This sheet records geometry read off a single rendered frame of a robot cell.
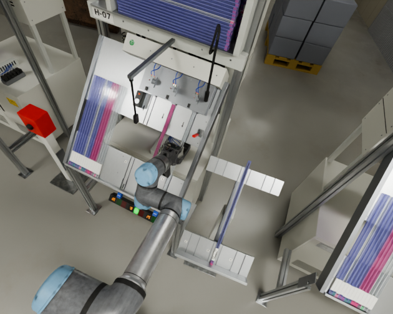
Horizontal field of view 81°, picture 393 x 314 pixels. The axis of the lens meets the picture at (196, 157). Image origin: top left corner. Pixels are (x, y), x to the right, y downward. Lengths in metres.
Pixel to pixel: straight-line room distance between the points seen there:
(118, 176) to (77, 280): 0.70
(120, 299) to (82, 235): 1.39
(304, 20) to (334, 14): 0.34
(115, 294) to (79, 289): 0.09
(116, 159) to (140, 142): 0.36
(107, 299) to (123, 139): 1.15
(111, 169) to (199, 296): 1.09
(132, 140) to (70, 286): 1.10
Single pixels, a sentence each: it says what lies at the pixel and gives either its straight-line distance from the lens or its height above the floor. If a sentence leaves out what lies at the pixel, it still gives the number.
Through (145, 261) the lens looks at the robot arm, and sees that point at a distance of 0.74.
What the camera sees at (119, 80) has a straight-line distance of 1.29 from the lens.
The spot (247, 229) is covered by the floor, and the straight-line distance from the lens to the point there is 2.08.
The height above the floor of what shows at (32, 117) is 0.78.
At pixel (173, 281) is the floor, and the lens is 1.88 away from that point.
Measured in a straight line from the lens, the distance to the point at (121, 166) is 1.29.
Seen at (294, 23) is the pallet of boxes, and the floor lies 0.62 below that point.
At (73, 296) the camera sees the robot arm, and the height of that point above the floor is 1.19.
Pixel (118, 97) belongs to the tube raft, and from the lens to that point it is 1.27.
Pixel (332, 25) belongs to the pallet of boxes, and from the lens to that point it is 3.88.
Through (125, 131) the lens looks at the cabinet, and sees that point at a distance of 1.70.
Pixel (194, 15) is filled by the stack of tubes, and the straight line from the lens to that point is 1.02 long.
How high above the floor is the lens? 1.85
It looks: 53 degrees down
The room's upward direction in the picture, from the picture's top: 11 degrees clockwise
